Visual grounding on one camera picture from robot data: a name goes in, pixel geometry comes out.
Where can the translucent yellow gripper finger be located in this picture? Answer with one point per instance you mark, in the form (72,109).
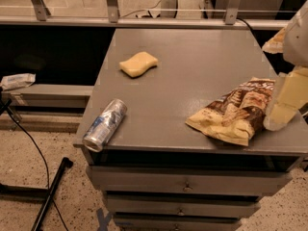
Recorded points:
(290,93)

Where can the brown chip bag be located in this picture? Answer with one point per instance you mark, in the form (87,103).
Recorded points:
(236,116)

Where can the black stand leg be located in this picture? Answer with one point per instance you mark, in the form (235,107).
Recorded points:
(65,163)

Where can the metal bracket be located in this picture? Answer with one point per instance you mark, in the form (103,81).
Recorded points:
(231,12)
(41,10)
(113,12)

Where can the bottom grey drawer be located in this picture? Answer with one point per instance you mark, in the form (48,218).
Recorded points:
(170,223)

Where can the top grey drawer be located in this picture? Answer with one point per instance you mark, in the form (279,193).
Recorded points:
(194,181)

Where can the grey metal rail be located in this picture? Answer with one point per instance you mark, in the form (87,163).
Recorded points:
(273,25)

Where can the middle grey drawer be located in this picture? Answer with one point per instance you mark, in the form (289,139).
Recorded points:
(181,206)

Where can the yellow sponge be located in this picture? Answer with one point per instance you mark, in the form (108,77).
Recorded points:
(138,64)

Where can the white plastic packet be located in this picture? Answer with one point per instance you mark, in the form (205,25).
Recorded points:
(17,81)

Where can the grey drawer cabinet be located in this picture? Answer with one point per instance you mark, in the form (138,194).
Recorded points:
(191,153)

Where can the silver blue drink can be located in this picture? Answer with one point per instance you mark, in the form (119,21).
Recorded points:
(104,126)

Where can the middle metal bracket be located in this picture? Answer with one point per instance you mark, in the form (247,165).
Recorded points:
(113,12)

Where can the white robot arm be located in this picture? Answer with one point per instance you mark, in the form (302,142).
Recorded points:
(292,41)

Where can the grey low shelf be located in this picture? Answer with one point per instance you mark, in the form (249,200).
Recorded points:
(44,95)

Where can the grey drawer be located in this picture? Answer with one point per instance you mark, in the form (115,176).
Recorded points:
(170,223)
(194,181)
(181,206)

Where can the right metal bracket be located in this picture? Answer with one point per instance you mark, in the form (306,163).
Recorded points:
(231,12)

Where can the left metal bracket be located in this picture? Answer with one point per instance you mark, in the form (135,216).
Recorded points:
(41,10)

